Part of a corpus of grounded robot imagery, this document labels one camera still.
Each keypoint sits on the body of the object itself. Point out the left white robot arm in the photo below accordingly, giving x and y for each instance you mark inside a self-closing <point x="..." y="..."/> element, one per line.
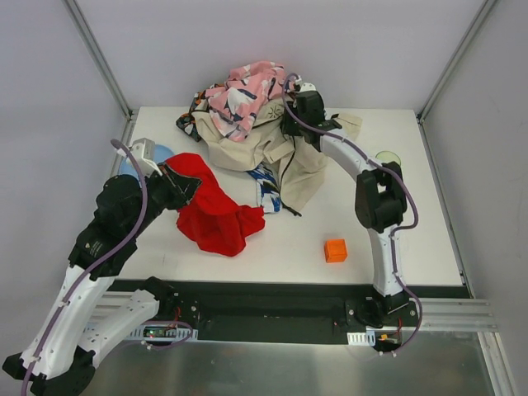
<point x="63" y="357"/>

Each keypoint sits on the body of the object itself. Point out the light blue plate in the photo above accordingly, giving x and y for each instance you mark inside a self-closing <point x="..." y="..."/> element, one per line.
<point x="160" y="153"/>

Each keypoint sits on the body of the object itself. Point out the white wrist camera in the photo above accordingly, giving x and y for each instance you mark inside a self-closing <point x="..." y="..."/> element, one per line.
<point x="299" y="86"/>
<point x="141" y="149"/>

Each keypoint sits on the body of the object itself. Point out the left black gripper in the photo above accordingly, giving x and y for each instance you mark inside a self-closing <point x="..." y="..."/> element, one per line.
<point x="166" y="186"/>

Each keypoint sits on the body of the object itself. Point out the dark floral cloth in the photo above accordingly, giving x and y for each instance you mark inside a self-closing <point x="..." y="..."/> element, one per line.
<point x="197" y="122"/>

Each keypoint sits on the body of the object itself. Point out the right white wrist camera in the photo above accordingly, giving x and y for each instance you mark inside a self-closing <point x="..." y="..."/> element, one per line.
<point x="299" y="86"/>

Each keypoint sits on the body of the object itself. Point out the red cloth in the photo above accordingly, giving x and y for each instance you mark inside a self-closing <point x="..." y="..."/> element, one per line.
<point x="213" y="220"/>

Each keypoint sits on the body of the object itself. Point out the beige jacket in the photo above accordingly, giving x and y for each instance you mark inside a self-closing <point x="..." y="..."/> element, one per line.
<point x="300" y="168"/>

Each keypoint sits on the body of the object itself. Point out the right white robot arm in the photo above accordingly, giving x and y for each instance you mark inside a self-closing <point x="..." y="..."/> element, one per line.
<point x="381" y="198"/>

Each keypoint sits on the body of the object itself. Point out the blue white patterned cloth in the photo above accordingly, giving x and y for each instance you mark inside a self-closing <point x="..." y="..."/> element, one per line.
<point x="268" y="194"/>

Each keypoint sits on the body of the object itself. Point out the left aluminium frame post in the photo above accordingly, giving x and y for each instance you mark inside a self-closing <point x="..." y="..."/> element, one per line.
<point x="99" y="59"/>

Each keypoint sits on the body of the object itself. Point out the orange cube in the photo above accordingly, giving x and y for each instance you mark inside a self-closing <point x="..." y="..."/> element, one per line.
<point x="335" y="250"/>

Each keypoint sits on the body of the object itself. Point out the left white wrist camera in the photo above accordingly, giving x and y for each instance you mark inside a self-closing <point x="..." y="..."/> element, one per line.
<point x="141" y="149"/>

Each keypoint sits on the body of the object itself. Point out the pink patterned cloth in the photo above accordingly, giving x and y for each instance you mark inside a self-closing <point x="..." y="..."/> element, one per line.
<point x="234" y="105"/>

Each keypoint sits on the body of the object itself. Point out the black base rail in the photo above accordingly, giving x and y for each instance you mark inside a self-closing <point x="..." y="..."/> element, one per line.
<point x="285" y="313"/>

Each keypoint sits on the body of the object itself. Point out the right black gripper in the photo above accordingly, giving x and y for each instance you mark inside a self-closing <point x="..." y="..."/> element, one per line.
<point x="289" y="124"/>

